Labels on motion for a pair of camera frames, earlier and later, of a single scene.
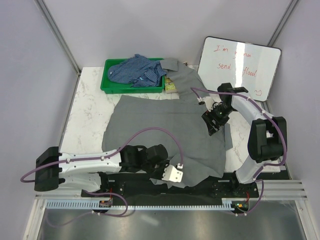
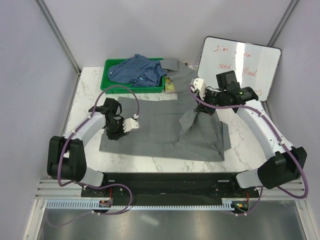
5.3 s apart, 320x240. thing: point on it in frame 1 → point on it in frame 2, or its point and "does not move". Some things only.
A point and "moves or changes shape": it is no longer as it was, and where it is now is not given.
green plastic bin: x=108 y=86 does not move
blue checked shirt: x=138 y=71 does not move
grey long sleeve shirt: x=195 y=153 moves or changes shape
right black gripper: x=208 y=116 → x=205 y=108
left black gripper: x=165 y=164 → x=116 y=136
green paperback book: x=170 y=86 does not move
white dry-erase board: x=245 y=65 does not move
